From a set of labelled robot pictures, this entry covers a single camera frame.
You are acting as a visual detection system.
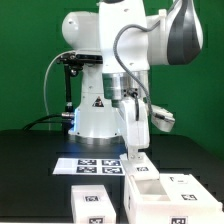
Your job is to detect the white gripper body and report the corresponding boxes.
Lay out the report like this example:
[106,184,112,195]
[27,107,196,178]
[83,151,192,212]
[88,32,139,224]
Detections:
[118,99,150,149]

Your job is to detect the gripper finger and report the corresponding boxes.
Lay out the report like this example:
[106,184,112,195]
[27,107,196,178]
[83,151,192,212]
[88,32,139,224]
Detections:
[128,147,138,160]

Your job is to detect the white door panel with knob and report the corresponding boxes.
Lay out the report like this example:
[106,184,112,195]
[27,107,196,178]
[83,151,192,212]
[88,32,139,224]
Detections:
[120,152,159,180]

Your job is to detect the white cabinet body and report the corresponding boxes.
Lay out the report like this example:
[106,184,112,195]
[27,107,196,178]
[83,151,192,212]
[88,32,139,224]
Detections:
[124,175,224,224]

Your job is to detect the white cabinet top block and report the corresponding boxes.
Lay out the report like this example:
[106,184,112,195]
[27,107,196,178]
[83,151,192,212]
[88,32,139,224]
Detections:
[71,185,116,224]

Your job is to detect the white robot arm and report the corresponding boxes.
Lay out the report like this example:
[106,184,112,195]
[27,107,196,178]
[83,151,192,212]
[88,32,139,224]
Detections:
[62,0,203,160]

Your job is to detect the white marker sheet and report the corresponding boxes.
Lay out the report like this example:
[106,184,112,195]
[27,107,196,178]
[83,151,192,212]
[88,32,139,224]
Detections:
[53,158,124,176]

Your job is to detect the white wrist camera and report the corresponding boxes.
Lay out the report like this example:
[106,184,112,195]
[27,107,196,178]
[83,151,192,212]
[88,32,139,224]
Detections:
[151,105,175,132]

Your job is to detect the black base cables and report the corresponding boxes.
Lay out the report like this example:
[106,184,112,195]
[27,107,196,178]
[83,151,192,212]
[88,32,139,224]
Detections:
[21,112,76,132]

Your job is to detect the black camera stand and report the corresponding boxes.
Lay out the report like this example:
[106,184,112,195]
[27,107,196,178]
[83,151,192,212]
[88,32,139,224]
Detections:
[64,65,77,112]

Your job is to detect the black camera on stand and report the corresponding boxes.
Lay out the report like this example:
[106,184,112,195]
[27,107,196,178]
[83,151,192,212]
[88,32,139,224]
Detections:
[56,51,103,71]

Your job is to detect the grey cable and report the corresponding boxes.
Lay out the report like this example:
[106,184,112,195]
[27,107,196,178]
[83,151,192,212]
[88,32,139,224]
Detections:
[43,51,72,132]

